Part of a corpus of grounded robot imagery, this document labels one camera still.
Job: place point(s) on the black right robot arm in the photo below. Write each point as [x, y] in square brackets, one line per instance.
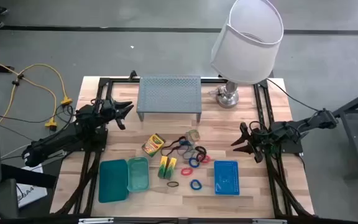
[306, 124]

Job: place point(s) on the black cart bar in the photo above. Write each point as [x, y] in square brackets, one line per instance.
[26, 175]

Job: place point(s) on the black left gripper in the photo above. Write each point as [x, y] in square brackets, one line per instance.
[109, 110]

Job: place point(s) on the white shade silver table lamp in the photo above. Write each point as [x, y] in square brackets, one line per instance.
[247, 46]

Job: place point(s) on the black aluminium table frame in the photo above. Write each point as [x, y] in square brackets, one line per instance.
[120, 80]

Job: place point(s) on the grey perforated metal shelf riser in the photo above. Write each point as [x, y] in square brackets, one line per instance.
[169, 93]

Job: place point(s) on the small black rubber band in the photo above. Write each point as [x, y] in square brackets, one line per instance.
[167, 184]

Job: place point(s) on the clear glass light bulb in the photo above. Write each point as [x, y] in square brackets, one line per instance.
[214, 91]

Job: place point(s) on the green rubber band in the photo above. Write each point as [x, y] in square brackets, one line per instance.
[197, 137]

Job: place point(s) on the blue perforated plastic basket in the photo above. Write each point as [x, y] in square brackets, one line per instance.
[227, 177]

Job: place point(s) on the dark grey box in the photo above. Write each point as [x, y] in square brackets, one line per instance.
[2, 199]

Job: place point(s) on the thin grey rubber band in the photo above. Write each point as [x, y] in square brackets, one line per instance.
[182, 154]

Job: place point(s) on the wide blue rubber band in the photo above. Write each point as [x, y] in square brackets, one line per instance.
[183, 143]

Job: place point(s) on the light teal plastic container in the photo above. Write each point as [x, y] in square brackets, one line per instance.
[138, 174]

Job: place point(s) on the dark teal container lid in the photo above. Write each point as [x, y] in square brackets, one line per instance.
[113, 180]

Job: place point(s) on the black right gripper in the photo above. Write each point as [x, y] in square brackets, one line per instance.
[258, 140]

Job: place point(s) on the white printed paper sheet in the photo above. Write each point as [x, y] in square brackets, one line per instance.
[33, 196]

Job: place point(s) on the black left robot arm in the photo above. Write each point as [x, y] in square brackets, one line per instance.
[64, 137]

